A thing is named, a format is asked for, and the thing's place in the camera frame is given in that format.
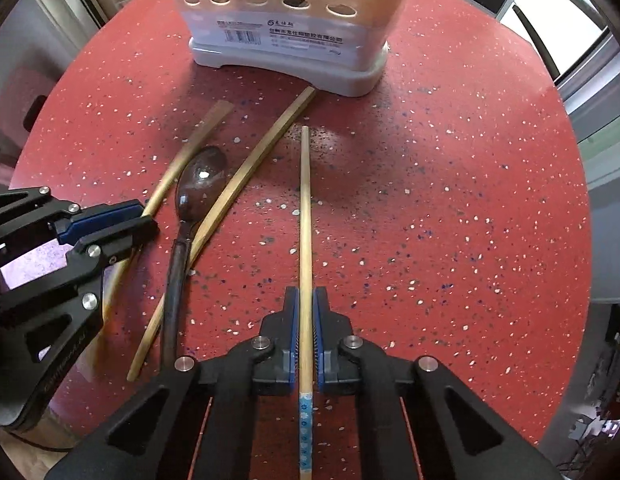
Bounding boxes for beige plastic utensil holder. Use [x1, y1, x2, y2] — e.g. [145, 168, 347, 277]
[160, 0, 421, 98]

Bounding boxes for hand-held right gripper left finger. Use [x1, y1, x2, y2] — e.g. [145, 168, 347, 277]
[57, 286, 300, 480]

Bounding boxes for dark brown wooden spoon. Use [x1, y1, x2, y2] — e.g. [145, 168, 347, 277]
[159, 145, 229, 373]

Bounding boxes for wooden chopstick blue patterned end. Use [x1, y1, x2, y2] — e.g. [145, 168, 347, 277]
[297, 126, 316, 480]

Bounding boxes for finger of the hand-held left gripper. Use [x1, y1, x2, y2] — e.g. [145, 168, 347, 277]
[0, 185, 145, 245]
[65, 215, 159, 313]

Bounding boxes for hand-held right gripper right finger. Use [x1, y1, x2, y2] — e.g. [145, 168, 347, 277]
[312, 286, 561, 480]

